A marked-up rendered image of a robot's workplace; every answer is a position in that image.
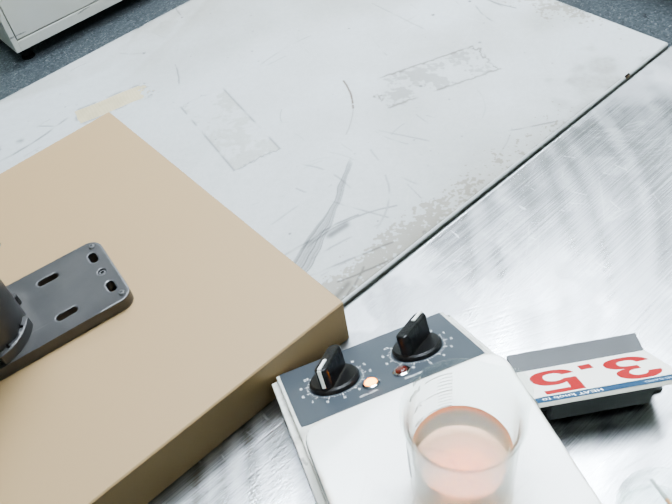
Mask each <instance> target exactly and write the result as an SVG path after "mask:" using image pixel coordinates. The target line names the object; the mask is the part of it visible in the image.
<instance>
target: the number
mask: <svg viewBox="0 0 672 504"><path fill-rule="evenodd" d="M669 374H672V370H671V369H669V368H668V367H666V366H665V365H663V364H661V363H660V362H658V361H657V360H655V359H653V358H652V357H650V356H649V355H647V354H646V353H640V354H634V355H629V356H623V357H618V358H612V359H606V360H601V361H595V362H589V363H584V364H578V365H573V366H567V367H561V368H556V369H550V370H544V371H539V372H533V373H528V374H526V375H528V376H529V378H530V379H531V381H532V383H533V388H534V393H535V394H536V395H537V396H538V397H545V396H551V395H556V394H562V393H568V392H573V391H579V390H584V389H590V388H596V387H601V386H607V385H613V384H618V383H624V382H629V381H635V380H641V379H646V378H652V377H658V376H663V375H669Z"/></svg>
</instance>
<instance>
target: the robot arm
mask: <svg viewBox="0 0 672 504"><path fill-rule="evenodd" d="M115 289H116V290H115ZM112 290H114V291H112ZM111 291H112V292H111ZM133 300H134V296H133V294H132V292H131V290H130V288H129V286H128V285H127V283H126V282H125V280H124V279H123V277H122V276H121V274H120V273H119V271H118V269H117V268H116V266H115V265H114V263H113V262H112V260H111V259H110V257H109V256H108V254H107V253H106V251H105V250H104V248H103V247H102V245H101V244H99V243H97V242H90V243H87V244H85V245H83V246H81V247H79V248H77V249H75V250H73V251H71V252H70V253H68V254H66V255H64V256H62V257H60V258H58V259H56V260H55V261H53V262H51V263H49V264H47V265H45V266H43V267H41V268H39V269H38V270H36V271H34V272H32V273H30V274H28V275H26V276H24V277H23V278H21V279H19V280H17V281H15V282H13V283H11V284H9V285H7V286H5V284H4V283H3V282H2V280H1V279H0V381H1V380H3V379H5V378H7V377H8V376H10V375H12V374H14V373H15V372H17V371H19V370H21V369H22V368H24V367H26V366H28V365H29V364H31V363H33V362H35V361H36V360H38V359H40V358H42V357H43V356H45V355H47V354H49V353H50V352H52V351H54V350H56V349H57V348H59V347H61V346H63V345H64V344H66V343H68V342H70V341H71V340H73V339H75V338H77V337H78V336H80V335H82V334H84V333H85V332H87V331H89V330H91V329H92V328H94V327H96V326H98V325H99V324H101V323H103V322H105V321H106V320H108V319H110V318H112V317H113V316H115V315H117V314H119V313H120V312H122V311H124V310H126V309H127V308H129V307H130V306H131V304H132V303H133Z"/></svg>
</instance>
